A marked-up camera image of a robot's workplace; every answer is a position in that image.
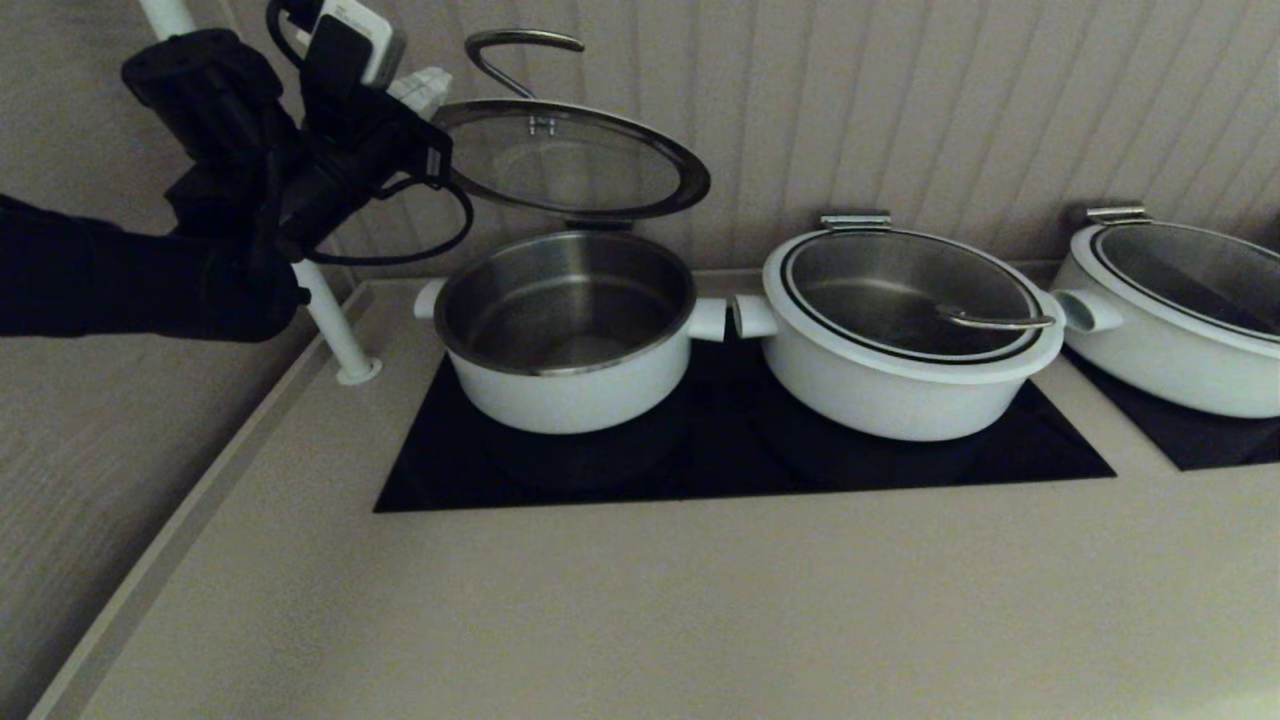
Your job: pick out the white round pipe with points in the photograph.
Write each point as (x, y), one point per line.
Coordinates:
(340, 340)

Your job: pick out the large black glass cooktop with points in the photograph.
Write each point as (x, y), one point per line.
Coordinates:
(720, 460)

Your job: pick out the small black glass cooktop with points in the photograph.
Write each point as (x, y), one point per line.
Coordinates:
(1200, 440)

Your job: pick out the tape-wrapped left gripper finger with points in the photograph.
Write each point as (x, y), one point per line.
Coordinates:
(430, 103)
(420, 82)

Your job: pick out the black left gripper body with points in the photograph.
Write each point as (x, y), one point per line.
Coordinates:
(360, 150)

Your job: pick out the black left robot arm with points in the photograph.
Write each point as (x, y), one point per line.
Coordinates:
(150, 260)

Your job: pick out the glass lid with white rim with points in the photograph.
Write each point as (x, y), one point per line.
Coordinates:
(1200, 270)
(900, 290)
(600, 170)

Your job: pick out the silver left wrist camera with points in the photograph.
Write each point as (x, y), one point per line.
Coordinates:
(355, 35)

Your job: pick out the white steel-lined pot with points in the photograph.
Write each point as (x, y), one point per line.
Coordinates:
(580, 380)
(880, 400)
(1150, 370)

